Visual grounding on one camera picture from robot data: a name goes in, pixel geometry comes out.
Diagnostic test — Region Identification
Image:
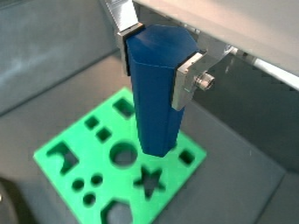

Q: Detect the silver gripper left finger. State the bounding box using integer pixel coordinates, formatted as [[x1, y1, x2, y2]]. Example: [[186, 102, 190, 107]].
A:
[[102, 0, 146, 76]]

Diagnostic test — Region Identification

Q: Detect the green shape sorter board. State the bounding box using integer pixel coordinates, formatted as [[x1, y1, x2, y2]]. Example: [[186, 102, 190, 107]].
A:
[[33, 87, 207, 224]]

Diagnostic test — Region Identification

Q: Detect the blue hexagonal prism peg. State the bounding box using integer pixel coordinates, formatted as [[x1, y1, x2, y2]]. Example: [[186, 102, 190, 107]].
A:
[[126, 24, 199, 157]]

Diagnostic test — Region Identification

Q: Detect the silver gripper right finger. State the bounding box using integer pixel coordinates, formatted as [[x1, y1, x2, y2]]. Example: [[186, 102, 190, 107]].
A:
[[172, 32, 232, 111]]

